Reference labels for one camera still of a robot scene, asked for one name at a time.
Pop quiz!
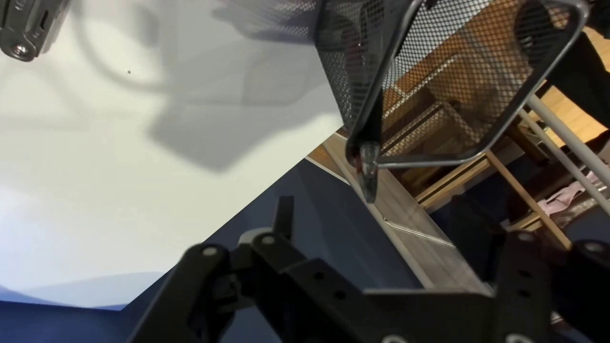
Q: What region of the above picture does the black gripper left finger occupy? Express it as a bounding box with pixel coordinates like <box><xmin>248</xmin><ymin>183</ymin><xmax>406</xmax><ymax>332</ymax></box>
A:
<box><xmin>272</xmin><ymin>194</ymin><xmax>297</xmax><ymax>242</ymax></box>

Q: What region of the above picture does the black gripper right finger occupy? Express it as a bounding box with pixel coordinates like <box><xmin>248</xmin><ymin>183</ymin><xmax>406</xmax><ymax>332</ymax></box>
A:
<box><xmin>436</xmin><ymin>191</ymin><xmax>511</xmax><ymax>284</ymax></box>

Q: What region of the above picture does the empty-looking black mesh pen cup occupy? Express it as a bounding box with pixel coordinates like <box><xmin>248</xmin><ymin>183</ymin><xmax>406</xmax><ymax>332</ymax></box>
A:
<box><xmin>312</xmin><ymin>0</ymin><xmax>591</xmax><ymax>172</ymax></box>

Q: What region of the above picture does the wooden ladder shelf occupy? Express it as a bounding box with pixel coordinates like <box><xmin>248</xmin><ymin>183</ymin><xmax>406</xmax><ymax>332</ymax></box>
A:
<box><xmin>379</xmin><ymin>55</ymin><xmax>610</xmax><ymax>252</ymax></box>

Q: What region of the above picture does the white metal rack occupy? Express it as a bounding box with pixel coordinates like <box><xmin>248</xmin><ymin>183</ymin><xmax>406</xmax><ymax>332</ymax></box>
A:
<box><xmin>516</xmin><ymin>93</ymin><xmax>610</xmax><ymax>219</ymax></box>

